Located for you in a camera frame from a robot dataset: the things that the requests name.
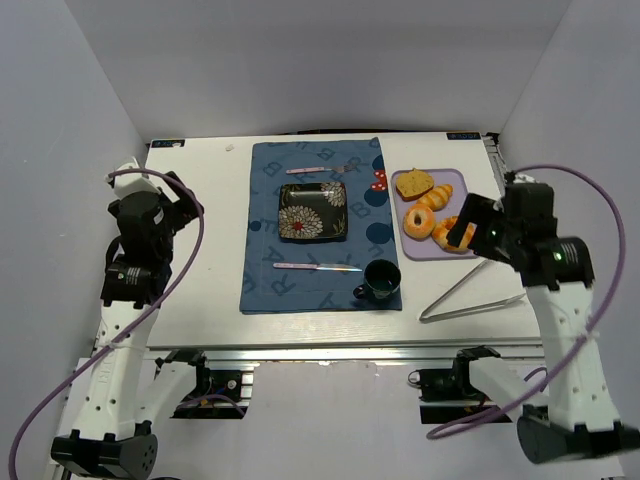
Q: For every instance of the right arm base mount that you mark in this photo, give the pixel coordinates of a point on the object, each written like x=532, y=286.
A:
x=452, y=394

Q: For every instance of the pink handled fork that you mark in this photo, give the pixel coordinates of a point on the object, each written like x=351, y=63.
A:
x=319, y=169

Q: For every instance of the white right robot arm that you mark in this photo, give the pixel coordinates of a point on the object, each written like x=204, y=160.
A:
x=573, y=417

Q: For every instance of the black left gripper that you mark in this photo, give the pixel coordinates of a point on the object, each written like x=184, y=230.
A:
x=181, y=209

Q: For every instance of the round orange bun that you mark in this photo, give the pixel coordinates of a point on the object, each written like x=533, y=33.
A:
x=441, y=231

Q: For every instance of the purple tray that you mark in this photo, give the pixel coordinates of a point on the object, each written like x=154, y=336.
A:
x=427, y=249

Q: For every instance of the toast slice bread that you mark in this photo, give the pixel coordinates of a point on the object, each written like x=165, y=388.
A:
x=411, y=185

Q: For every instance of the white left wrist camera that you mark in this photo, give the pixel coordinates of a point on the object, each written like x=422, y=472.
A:
x=127, y=183

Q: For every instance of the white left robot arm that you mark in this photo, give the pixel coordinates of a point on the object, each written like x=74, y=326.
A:
x=115, y=433

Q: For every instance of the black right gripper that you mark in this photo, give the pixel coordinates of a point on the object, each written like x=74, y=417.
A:
x=484, y=228

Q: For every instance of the dark blue cup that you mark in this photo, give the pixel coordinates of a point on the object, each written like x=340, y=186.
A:
x=381, y=282

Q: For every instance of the glazed bagel donut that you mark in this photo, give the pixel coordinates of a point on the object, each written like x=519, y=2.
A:
x=419, y=221

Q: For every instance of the pink handled knife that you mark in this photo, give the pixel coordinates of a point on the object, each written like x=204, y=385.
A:
x=316, y=267

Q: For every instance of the blue letter placemat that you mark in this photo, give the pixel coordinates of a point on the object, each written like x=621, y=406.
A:
x=370, y=237

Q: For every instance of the black floral square plate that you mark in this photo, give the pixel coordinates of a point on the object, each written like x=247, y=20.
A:
x=313, y=212

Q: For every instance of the small croissant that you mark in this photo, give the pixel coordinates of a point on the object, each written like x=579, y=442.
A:
x=437, y=198

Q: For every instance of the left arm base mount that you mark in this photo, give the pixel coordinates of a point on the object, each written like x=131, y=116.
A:
x=217, y=394

